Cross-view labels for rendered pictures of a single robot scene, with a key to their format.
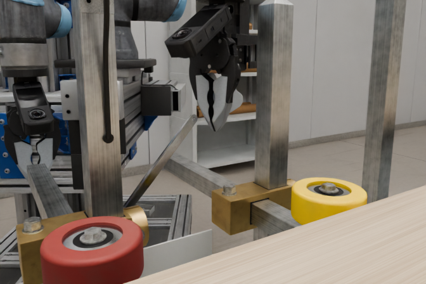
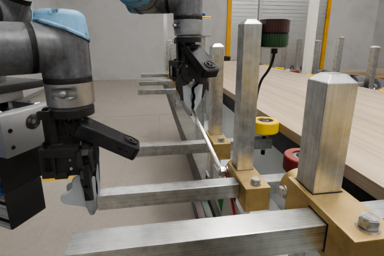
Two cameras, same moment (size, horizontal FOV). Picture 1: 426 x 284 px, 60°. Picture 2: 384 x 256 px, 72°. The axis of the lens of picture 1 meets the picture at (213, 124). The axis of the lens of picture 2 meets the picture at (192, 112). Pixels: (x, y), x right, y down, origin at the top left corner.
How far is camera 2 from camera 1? 0.73 m
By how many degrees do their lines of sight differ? 66
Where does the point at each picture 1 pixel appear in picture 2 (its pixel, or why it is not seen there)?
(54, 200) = (199, 183)
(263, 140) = (217, 112)
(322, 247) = not seen: hidden behind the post
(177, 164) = (148, 147)
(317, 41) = not seen: outside the picture
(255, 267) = not seen: hidden behind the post
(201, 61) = (188, 78)
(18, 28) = (89, 67)
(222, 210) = (223, 150)
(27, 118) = (133, 145)
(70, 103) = (14, 138)
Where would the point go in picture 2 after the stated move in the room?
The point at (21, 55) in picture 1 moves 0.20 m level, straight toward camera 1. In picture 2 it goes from (92, 93) to (210, 91)
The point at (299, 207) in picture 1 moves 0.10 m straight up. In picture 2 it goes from (269, 128) to (272, 94)
